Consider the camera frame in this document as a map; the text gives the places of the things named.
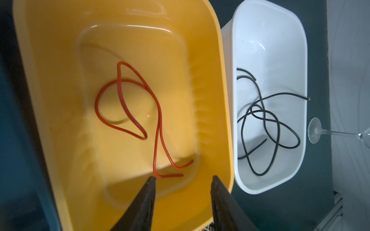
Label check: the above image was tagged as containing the red cable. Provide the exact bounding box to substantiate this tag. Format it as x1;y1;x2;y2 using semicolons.
94;61;195;178

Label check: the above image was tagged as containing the white plastic bin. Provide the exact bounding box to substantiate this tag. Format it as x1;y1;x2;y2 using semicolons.
221;1;308;194

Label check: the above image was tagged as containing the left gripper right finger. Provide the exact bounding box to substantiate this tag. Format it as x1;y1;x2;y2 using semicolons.
211;175;258;231

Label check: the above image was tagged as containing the yellow plastic bin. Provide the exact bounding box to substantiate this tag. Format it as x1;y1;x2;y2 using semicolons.
13;1;234;231

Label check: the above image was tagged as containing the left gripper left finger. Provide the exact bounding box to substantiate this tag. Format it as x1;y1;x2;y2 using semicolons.
111;176;156;231

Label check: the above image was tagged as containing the blue plastic bin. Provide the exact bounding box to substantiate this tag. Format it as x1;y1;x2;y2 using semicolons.
1;66;61;231

